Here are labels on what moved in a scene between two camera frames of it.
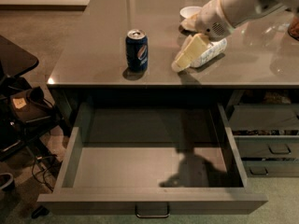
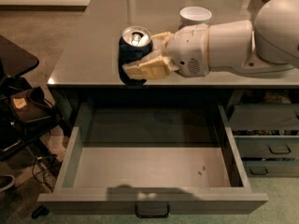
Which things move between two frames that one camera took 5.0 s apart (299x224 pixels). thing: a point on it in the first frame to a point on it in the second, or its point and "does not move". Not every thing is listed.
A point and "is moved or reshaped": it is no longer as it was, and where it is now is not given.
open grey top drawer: (151, 159) does not move
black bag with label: (31, 105) does not move
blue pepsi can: (136, 49) is moved or reshaped
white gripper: (210, 20) to (189, 50)
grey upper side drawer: (264, 117) does not move
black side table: (15, 61) does not move
